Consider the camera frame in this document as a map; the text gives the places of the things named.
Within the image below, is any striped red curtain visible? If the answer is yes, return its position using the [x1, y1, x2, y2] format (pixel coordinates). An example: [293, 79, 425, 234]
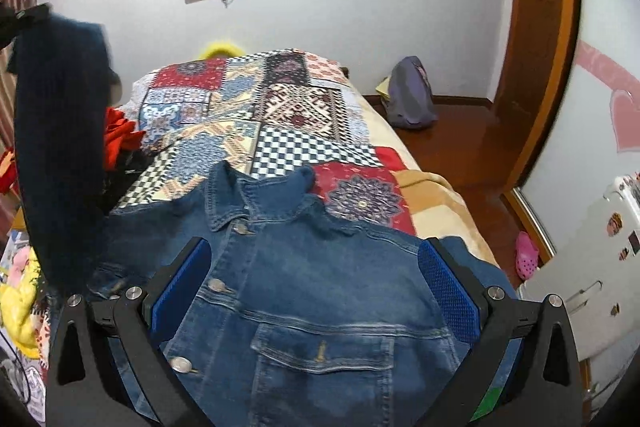
[0, 0, 47, 208]

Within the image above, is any pink rubber clog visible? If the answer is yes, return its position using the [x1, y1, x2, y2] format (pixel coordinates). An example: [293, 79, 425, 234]
[514, 231, 539, 281]

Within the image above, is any yellow plush toy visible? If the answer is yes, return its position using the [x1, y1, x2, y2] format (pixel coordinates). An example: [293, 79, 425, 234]
[198, 40, 246, 60]

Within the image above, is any red orange garment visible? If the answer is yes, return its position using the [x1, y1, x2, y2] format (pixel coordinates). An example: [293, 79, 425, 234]
[1, 107, 145, 195]

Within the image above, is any blue denim jacket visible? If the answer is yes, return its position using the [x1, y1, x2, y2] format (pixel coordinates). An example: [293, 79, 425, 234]
[13, 13, 524, 427]

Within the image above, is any patchwork patterned bedspread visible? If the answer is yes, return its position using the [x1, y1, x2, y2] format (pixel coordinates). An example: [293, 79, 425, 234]
[116, 49, 414, 233]

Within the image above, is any purple grey backpack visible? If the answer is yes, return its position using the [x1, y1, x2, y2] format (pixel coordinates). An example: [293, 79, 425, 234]
[384, 55, 437, 130]

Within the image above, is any white refrigerator with magnets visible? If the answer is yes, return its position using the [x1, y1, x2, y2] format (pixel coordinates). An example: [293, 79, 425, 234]
[516, 173, 640, 408]

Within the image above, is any brown wooden door frame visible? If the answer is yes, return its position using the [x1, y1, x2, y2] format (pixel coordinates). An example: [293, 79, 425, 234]
[494, 0, 580, 193]

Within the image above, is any yellow cloth at bedside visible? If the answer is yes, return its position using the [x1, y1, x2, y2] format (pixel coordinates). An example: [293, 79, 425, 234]
[1, 246, 40, 360]

